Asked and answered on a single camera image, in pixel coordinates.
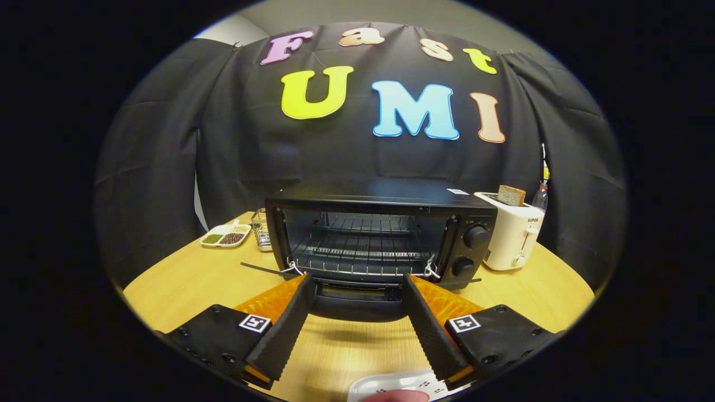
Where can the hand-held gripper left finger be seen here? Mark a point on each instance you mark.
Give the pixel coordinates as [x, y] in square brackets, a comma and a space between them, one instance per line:
[285, 335]

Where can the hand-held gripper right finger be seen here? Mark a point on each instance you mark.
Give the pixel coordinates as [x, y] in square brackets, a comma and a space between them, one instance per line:
[427, 335]

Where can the white cherry print plate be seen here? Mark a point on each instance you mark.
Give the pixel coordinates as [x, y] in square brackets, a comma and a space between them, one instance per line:
[391, 381]

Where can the pink ham slice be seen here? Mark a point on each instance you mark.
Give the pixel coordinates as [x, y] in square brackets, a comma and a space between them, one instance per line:
[396, 396]

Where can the black toaster oven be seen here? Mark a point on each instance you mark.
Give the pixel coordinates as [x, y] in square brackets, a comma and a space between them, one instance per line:
[385, 192]

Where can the white bread toaster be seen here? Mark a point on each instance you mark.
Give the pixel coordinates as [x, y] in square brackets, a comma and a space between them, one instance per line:
[511, 240]

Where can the white divided dish with beans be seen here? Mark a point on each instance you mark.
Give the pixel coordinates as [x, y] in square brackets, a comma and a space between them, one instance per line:
[226, 235]

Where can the brown bread slice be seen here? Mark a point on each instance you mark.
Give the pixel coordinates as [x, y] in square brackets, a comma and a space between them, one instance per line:
[511, 196]

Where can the clear plastic bottle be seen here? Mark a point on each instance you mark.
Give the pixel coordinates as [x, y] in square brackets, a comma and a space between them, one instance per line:
[540, 195]

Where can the black backdrop cloth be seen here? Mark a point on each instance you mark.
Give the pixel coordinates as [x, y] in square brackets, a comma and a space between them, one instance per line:
[346, 156]

